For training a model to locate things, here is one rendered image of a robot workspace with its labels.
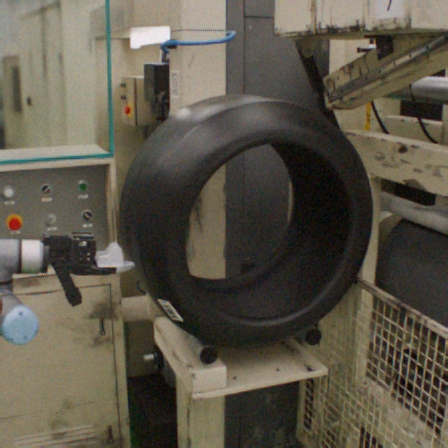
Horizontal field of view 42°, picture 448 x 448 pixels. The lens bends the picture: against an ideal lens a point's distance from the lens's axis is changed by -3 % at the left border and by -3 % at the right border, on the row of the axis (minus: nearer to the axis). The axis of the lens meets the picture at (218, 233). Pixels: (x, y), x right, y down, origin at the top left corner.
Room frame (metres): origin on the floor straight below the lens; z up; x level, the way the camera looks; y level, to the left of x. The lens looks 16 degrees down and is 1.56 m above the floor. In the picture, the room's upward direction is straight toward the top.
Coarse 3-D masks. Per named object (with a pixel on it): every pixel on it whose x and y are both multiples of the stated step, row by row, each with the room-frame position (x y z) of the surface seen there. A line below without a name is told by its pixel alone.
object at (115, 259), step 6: (114, 252) 1.28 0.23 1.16; (120, 252) 1.28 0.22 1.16; (102, 258) 1.27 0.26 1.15; (108, 258) 1.27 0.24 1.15; (114, 258) 1.28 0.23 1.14; (120, 258) 1.28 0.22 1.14; (102, 264) 1.28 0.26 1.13; (108, 264) 1.28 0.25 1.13; (114, 264) 1.28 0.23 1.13; (120, 264) 1.28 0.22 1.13; (126, 264) 1.30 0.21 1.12; (132, 264) 1.30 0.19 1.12; (120, 270) 1.28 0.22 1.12; (126, 270) 1.30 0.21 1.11
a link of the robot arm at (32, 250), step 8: (24, 240) 1.23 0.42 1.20; (32, 240) 1.24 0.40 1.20; (24, 248) 1.21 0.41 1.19; (32, 248) 1.21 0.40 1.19; (40, 248) 1.22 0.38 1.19; (24, 256) 1.20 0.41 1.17; (32, 256) 1.20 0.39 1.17; (40, 256) 1.21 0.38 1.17; (24, 264) 1.19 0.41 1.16; (32, 264) 1.20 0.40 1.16; (40, 264) 1.21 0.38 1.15; (24, 272) 1.20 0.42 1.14; (32, 272) 1.21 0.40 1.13
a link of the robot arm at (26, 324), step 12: (0, 300) 1.07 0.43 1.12; (12, 300) 1.10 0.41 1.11; (0, 312) 1.05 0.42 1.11; (12, 312) 1.06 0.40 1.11; (24, 312) 1.06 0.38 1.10; (0, 324) 1.05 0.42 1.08; (12, 324) 1.04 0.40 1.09; (24, 324) 1.06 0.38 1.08; (36, 324) 1.07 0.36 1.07; (12, 336) 1.04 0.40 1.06; (24, 336) 1.06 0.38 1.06
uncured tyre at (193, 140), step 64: (192, 128) 1.29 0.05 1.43; (256, 128) 1.28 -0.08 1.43; (320, 128) 1.34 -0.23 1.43; (128, 192) 1.36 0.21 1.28; (192, 192) 1.23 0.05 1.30; (320, 192) 1.63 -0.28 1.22; (128, 256) 1.37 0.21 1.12; (320, 256) 1.58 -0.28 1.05; (192, 320) 1.24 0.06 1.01; (256, 320) 1.30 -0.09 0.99; (320, 320) 1.39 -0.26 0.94
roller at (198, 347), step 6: (180, 330) 1.43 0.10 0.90; (186, 336) 1.38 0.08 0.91; (192, 336) 1.36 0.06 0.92; (192, 342) 1.34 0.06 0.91; (198, 342) 1.32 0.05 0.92; (204, 342) 1.31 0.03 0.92; (192, 348) 1.34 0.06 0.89; (198, 348) 1.30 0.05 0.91; (204, 348) 1.29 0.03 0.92; (210, 348) 1.29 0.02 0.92; (198, 354) 1.29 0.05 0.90; (204, 354) 1.28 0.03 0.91; (210, 354) 1.29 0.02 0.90; (216, 354) 1.29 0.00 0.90; (204, 360) 1.28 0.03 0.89; (210, 360) 1.29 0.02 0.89
